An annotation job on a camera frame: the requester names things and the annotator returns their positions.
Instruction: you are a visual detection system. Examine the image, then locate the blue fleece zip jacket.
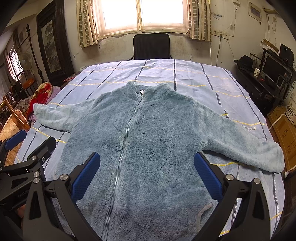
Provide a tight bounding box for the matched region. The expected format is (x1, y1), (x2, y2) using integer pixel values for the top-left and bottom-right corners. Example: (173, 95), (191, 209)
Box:
(34, 82), (285, 240)

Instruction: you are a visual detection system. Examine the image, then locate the red floral blanket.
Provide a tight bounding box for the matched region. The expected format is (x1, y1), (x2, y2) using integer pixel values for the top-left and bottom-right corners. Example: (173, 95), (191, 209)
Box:
(26, 82), (53, 120)

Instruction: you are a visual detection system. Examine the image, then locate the standing fan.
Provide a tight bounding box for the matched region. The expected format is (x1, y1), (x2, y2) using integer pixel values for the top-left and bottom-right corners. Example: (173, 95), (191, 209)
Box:
(18, 51), (33, 79)

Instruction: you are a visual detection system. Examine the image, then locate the cardboard box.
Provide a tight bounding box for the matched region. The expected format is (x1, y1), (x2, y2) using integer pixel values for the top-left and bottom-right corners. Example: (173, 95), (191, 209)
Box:
(267, 106), (295, 173)

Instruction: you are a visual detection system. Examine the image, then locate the white plastic bucket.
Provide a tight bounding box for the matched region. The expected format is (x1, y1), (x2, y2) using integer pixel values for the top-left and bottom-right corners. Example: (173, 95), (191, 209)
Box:
(285, 93), (296, 126)

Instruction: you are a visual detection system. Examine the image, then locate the black coat stand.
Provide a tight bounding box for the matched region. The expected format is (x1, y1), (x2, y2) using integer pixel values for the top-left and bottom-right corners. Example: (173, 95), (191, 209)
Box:
(26, 20), (49, 82)

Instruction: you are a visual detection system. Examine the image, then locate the black computer desk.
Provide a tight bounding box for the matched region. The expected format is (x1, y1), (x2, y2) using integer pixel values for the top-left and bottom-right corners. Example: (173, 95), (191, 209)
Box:
(234, 54), (295, 117)

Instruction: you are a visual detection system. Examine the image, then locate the blue striped bed sheet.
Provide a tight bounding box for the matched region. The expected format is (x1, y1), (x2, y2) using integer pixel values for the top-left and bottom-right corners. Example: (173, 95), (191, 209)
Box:
(18, 59), (285, 232)

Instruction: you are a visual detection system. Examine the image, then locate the left checked curtain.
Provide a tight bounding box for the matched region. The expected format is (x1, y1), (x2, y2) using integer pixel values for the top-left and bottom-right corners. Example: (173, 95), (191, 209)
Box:
(76, 0), (98, 48)

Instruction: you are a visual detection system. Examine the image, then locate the checked curtain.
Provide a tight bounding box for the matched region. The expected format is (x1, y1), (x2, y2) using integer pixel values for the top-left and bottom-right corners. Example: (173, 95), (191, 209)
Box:
(76, 0), (98, 48)
(187, 0), (211, 42)

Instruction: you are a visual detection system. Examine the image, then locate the white paper cup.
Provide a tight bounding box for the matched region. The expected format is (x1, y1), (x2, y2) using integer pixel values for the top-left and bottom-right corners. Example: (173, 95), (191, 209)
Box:
(254, 68), (260, 78)

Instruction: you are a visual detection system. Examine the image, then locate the computer monitor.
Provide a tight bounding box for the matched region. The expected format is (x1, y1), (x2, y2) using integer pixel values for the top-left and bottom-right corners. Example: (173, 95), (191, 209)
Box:
(259, 48), (290, 89)

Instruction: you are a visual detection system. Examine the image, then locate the black chair behind bed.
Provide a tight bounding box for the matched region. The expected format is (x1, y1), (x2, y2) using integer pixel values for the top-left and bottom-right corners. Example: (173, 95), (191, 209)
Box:
(130, 33), (172, 60)

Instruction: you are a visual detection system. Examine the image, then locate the black speaker box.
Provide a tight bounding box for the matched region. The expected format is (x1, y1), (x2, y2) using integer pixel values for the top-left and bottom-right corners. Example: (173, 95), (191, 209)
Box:
(279, 43), (295, 64)

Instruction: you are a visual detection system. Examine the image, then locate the right checked curtain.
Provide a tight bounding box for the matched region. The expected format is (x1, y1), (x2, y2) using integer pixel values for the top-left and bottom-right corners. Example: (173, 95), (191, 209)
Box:
(187, 0), (211, 42)

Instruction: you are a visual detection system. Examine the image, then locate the dark framed wall painting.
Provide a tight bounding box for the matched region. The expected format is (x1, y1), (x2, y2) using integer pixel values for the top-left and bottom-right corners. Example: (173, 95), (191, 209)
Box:
(37, 1), (74, 86)

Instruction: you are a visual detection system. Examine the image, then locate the window with white frame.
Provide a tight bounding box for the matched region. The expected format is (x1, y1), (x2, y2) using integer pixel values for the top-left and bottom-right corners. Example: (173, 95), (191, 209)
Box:
(93, 0), (189, 39)

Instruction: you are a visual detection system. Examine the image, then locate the wall electrical panel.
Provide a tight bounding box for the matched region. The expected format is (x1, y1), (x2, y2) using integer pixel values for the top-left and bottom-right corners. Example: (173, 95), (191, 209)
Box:
(248, 1), (262, 23)

